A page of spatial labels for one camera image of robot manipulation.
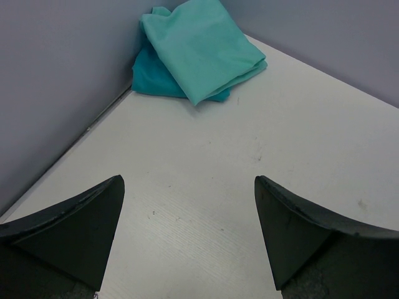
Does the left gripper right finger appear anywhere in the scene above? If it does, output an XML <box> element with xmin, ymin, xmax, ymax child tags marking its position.
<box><xmin>254</xmin><ymin>176</ymin><xmax>398</xmax><ymax>298</ymax></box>

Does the folded teal blue t-shirt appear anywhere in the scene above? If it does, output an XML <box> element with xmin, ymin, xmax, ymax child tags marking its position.
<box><xmin>130</xmin><ymin>6</ymin><xmax>233</xmax><ymax>103</ymax></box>

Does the mint green t-shirt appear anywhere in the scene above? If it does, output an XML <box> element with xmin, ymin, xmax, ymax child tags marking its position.
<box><xmin>138</xmin><ymin>0</ymin><xmax>269</xmax><ymax>107</ymax></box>

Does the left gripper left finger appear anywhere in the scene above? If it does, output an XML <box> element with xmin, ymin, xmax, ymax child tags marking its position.
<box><xmin>1</xmin><ymin>175</ymin><xmax>125</xmax><ymax>298</ymax></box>

